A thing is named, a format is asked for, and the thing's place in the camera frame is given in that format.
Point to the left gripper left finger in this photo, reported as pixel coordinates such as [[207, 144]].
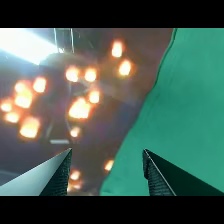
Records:
[[50, 176]]

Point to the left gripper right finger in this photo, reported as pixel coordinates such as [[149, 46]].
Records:
[[166, 181]]

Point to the dark green garment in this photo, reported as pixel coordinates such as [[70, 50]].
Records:
[[186, 100]]

